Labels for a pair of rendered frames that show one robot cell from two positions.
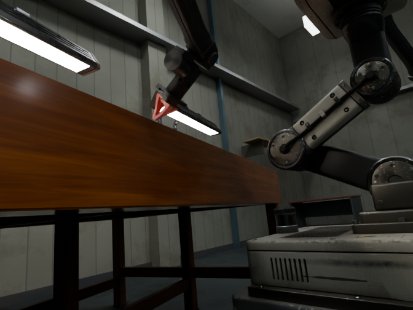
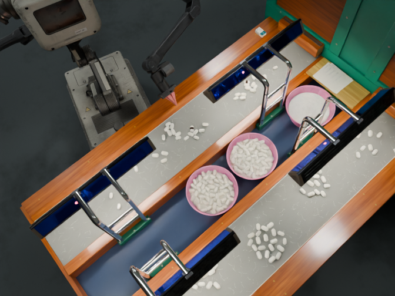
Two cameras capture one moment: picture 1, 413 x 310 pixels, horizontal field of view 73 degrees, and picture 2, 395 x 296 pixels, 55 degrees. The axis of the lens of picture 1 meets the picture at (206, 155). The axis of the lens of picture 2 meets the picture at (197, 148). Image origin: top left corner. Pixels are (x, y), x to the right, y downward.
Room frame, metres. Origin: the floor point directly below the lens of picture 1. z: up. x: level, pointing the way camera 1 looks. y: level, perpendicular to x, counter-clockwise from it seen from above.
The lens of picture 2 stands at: (1.68, 0.80, 2.60)
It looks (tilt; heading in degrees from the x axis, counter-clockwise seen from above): 65 degrees down; 213
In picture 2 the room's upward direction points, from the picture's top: 11 degrees counter-clockwise
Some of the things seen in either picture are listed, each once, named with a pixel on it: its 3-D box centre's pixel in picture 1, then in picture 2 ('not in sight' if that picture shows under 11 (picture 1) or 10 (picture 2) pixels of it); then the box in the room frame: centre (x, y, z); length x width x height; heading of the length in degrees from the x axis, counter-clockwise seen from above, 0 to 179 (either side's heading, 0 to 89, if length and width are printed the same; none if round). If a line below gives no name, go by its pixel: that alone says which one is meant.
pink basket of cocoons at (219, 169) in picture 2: not in sight; (211, 192); (1.16, 0.50, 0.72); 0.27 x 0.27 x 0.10
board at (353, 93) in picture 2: not in sight; (337, 82); (0.32, 0.90, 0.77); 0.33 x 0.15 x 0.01; 64
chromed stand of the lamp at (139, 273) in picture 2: not in sight; (167, 276); (1.63, 0.49, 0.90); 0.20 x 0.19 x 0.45; 154
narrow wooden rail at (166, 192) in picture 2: not in sight; (208, 158); (0.99, 0.40, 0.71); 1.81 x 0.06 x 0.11; 154
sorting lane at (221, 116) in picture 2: not in sight; (187, 134); (0.91, 0.24, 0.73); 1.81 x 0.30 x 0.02; 154
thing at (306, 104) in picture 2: not in sight; (308, 110); (0.52, 0.81, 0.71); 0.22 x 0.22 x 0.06
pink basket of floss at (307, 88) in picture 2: not in sight; (308, 110); (0.52, 0.81, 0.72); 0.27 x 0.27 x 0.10
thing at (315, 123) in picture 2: not in sight; (321, 138); (0.76, 0.91, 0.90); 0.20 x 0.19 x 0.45; 154
